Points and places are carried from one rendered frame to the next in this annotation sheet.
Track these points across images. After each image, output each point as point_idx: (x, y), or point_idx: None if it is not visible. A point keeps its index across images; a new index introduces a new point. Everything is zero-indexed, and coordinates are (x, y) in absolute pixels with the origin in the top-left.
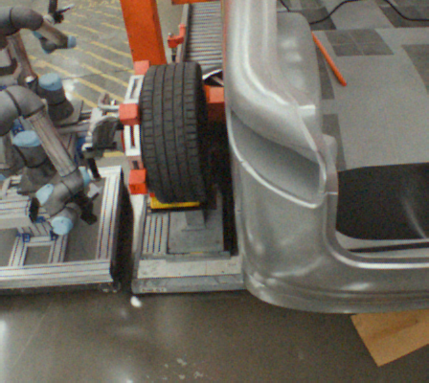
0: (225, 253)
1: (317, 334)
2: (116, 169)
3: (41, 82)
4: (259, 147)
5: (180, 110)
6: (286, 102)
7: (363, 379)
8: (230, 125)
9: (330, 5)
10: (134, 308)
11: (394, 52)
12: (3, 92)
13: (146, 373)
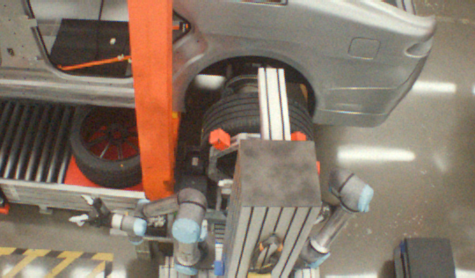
0: None
1: (327, 145)
2: (171, 260)
3: (203, 237)
4: (413, 48)
5: (297, 110)
6: (434, 21)
7: (356, 128)
8: (406, 53)
9: (69, 12)
10: None
11: None
12: (351, 179)
13: (354, 247)
